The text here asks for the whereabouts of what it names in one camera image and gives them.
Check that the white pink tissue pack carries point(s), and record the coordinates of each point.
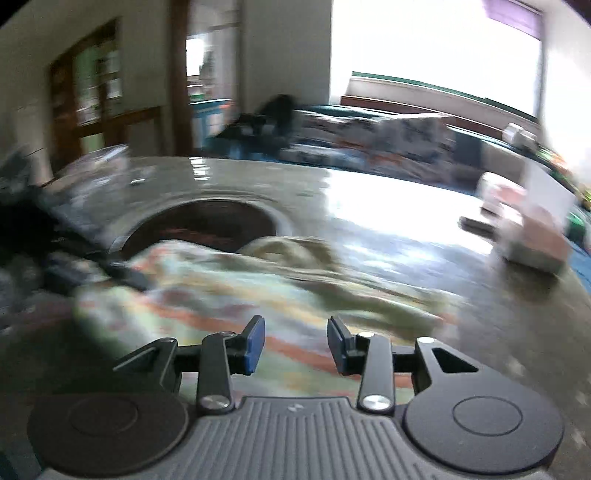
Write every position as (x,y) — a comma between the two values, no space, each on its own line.
(498,189)

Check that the pastel patterned child garment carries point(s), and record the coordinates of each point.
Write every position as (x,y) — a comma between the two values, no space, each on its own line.
(231,286)

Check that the small butterfly print pillow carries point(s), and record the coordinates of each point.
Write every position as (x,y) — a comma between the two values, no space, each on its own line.
(332,134)

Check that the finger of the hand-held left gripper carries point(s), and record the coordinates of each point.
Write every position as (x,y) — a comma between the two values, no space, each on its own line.
(122,276)

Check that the wooden glass door cabinet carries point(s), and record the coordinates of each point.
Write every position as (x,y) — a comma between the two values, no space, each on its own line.
(92,87)

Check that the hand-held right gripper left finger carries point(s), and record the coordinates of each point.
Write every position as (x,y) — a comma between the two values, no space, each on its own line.
(254,345)

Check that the black white plush toy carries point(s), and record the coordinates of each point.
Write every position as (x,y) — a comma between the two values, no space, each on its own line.
(519,134)

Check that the purple curtain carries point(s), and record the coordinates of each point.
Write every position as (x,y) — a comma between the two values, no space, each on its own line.
(512,16)

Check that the soft tissue pack with tissue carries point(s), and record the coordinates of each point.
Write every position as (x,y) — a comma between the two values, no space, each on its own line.
(538,230)

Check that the black bag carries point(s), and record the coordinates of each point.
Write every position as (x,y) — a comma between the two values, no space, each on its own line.
(270,120)

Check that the blue cushioned sofa bench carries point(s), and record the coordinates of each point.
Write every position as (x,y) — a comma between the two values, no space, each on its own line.
(466,147)

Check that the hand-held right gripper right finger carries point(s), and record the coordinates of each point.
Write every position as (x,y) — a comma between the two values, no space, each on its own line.
(336,348)

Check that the grey pillow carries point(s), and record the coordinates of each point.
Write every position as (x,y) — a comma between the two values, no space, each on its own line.
(501,157)

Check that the green framed window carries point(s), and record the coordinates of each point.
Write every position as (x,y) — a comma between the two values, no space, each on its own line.
(438,46)

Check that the blue white box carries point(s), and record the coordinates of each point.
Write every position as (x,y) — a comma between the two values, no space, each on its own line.
(210,113)

